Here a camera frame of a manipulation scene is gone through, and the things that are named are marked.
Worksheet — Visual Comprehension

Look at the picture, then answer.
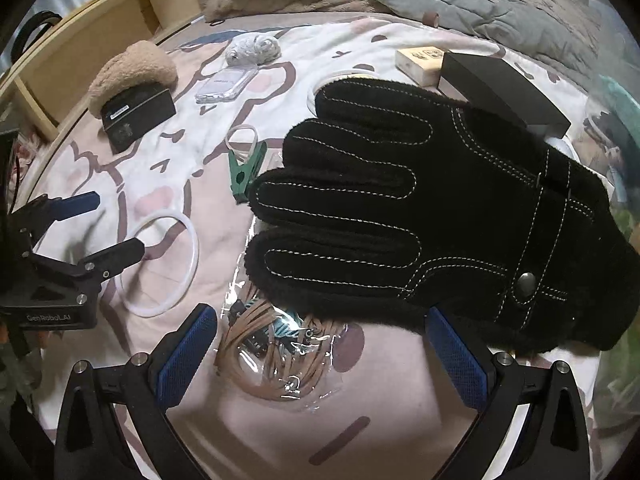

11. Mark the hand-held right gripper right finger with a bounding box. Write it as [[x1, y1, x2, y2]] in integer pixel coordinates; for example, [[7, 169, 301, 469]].
[[425, 306, 591, 480]]

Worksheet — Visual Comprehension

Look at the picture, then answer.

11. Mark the clear phone case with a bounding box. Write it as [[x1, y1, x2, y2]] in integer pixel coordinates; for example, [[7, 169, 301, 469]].
[[195, 66, 258, 105]]

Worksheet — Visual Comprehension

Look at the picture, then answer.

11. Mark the large white ring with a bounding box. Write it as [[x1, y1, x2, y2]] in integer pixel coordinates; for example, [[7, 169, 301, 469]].
[[116, 211, 200, 318]]

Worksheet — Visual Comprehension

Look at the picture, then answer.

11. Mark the small black box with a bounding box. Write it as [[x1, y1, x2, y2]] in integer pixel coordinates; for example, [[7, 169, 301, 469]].
[[100, 86, 177, 156]]

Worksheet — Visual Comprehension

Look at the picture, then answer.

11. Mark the green clip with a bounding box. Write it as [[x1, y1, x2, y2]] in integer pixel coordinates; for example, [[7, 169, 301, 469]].
[[227, 142, 268, 206]]

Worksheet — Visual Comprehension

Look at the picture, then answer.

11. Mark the clear plastic ring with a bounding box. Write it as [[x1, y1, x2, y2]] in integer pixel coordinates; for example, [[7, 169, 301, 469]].
[[225, 125, 261, 158]]

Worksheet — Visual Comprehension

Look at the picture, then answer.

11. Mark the beige fleece blanket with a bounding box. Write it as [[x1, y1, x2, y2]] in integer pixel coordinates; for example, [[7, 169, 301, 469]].
[[200, 0, 401, 23]]

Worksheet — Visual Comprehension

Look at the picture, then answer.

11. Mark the small wooden box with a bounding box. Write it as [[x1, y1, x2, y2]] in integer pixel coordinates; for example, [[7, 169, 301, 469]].
[[395, 46, 446, 83]]

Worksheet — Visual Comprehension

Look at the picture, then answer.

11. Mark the wooden bedside shelf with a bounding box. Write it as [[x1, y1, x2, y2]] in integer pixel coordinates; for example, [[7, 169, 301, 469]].
[[0, 0, 206, 146]]

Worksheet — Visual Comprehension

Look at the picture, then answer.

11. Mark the grey duvet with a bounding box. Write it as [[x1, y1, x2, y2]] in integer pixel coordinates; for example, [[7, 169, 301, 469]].
[[205, 0, 601, 61]]

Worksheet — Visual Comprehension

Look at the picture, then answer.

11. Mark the small white ring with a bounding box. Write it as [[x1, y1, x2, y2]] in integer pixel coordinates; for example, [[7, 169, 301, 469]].
[[307, 67, 373, 111]]

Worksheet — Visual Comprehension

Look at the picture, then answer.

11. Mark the beige bed sheet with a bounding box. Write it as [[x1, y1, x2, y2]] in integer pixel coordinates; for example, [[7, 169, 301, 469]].
[[150, 7, 591, 91]]

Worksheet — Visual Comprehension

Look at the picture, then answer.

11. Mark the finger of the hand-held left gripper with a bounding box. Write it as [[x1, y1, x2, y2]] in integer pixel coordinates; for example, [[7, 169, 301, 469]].
[[25, 237, 147, 281], [15, 191, 101, 241]]

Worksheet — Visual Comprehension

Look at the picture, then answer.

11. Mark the white fuzzy toy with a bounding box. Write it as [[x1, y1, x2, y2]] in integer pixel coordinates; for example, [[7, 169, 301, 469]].
[[225, 31, 283, 67]]

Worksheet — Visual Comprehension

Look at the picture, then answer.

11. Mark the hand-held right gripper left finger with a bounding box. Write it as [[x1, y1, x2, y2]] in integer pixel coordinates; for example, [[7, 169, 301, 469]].
[[54, 302, 219, 480]]

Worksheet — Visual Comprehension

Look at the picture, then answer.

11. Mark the clear bag of tan cords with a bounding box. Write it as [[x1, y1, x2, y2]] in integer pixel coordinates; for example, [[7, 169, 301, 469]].
[[215, 280, 371, 413]]

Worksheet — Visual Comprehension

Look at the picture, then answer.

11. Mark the flat black box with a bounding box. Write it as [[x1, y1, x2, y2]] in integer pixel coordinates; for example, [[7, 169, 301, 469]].
[[437, 51, 572, 133]]

